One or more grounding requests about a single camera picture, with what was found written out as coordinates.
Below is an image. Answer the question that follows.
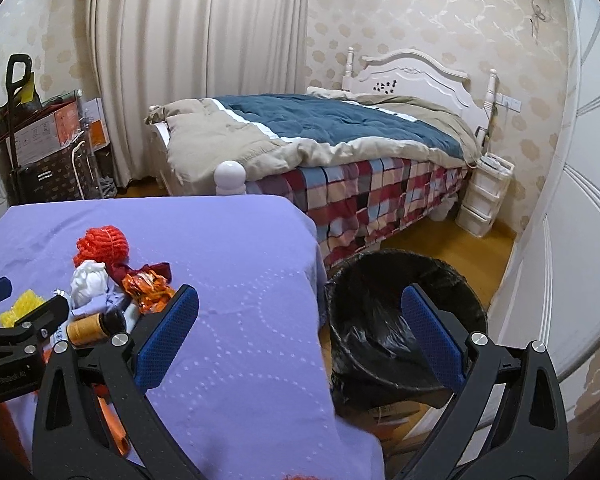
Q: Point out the orange snack wrapper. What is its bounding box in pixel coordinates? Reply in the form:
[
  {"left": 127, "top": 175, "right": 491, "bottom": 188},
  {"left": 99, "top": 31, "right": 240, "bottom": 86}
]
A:
[{"left": 121, "top": 267, "right": 177, "bottom": 317}]

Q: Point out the white tissue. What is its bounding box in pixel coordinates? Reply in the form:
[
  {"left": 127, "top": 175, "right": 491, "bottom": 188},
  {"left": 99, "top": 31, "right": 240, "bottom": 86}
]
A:
[{"left": 70, "top": 261, "right": 112, "bottom": 307}]

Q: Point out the checkered bedsheet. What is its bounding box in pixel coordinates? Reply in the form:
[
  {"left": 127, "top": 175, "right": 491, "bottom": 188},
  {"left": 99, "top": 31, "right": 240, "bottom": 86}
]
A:
[{"left": 247, "top": 156, "right": 471, "bottom": 273}]

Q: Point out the large red foam net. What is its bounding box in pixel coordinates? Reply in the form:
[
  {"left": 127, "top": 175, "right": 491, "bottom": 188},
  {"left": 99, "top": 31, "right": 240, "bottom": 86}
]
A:
[{"left": 73, "top": 227, "right": 131, "bottom": 267}]

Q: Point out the black trash bin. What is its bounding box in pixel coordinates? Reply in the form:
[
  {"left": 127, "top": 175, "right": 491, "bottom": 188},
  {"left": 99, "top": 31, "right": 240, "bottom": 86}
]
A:
[{"left": 324, "top": 248, "right": 488, "bottom": 411}]

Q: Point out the hanging wall cable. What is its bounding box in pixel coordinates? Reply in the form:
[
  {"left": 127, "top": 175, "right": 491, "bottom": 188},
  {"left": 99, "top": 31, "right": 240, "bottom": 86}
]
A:
[{"left": 527, "top": 0, "right": 551, "bottom": 41}]

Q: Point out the black hand trolley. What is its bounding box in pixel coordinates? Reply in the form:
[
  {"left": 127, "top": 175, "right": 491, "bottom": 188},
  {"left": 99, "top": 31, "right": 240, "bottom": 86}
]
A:
[{"left": 6, "top": 54, "right": 63, "bottom": 206}]

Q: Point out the small white orange cardboard box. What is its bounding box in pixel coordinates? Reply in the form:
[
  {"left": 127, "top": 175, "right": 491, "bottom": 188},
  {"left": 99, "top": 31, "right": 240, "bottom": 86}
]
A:
[{"left": 80, "top": 97, "right": 113, "bottom": 153}]

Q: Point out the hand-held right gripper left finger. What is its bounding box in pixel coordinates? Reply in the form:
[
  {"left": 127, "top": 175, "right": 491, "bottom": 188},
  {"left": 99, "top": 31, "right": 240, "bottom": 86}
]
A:
[{"left": 32, "top": 284, "right": 206, "bottom": 480}]

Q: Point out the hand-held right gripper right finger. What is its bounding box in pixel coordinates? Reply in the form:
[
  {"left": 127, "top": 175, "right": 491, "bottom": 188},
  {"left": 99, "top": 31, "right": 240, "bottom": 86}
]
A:
[{"left": 400, "top": 284, "right": 570, "bottom": 480}]

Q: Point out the beige pillow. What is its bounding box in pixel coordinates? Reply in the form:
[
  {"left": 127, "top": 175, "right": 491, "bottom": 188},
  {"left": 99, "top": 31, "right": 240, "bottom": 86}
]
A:
[{"left": 306, "top": 86, "right": 358, "bottom": 101}]

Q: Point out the cream curtain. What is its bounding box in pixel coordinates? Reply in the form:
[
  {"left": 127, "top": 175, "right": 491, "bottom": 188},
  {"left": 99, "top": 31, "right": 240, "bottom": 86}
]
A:
[{"left": 86, "top": 0, "right": 311, "bottom": 186}]

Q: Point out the yellow bottle with black cap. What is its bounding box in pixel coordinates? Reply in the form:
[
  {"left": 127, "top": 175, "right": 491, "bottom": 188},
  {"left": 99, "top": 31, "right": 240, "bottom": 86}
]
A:
[{"left": 66, "top": 310, "right": 127, "bottom": 348}]

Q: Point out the orange paper carton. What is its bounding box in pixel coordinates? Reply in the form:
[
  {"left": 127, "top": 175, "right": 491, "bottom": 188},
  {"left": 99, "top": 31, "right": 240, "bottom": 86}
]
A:
[{"left": 0, "top": 384, "right": 132, "bottom": 457}]

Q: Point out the yellow foam net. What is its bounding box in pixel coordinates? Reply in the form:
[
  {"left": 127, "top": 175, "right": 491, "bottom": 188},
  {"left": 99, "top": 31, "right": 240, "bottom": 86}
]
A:
[{"left": 0, "top": 290, "right": 46, "bottom": 327}]

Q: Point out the large white orange cardboard box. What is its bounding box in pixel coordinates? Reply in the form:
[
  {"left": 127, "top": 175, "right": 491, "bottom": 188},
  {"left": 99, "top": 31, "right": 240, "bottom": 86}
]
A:
[{"left": 12, "top": 100, "right": 78, "bottom": 166}]

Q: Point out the brown cardboard box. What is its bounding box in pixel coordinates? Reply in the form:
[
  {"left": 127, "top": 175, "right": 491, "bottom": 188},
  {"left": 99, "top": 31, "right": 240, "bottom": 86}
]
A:
[{"left": 337, "top": 400, "right": 423, "bottom": 453}]

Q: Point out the small white bucket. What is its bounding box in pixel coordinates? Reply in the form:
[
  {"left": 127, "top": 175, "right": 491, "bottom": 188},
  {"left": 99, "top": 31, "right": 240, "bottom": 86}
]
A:
[{"left": 432, "top": 195, "right": 458, "bottom": 221}]

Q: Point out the bed with quilt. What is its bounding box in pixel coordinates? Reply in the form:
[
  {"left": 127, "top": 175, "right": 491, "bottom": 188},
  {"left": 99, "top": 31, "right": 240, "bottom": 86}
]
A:
[{"left": 147, "top": 46, "right": 498, "bottom": 198}]

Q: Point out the dark bag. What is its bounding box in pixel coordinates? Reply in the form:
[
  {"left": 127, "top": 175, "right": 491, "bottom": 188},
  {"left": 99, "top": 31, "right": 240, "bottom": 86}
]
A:
[{"left": 0, "top": 97, "right": 46, "bottom": 141}]

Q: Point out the white drawer unit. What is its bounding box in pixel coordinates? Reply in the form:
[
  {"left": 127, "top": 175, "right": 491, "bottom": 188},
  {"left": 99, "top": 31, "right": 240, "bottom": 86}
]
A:
[{"left": 455, "top": 152, "right": 515, "bottom": 238}]

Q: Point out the white wardrobe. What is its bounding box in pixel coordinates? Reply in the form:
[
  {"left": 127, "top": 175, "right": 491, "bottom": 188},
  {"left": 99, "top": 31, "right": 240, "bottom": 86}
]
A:
[{"left": 487, "top": 0, "right": 600, "bottom": 431}]

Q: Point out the blue beige duvet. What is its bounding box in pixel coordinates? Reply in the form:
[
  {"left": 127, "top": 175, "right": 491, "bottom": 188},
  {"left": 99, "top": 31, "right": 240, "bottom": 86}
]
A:
[{"left": 145, "top": 92, "right": 481, "bottom": 186}]

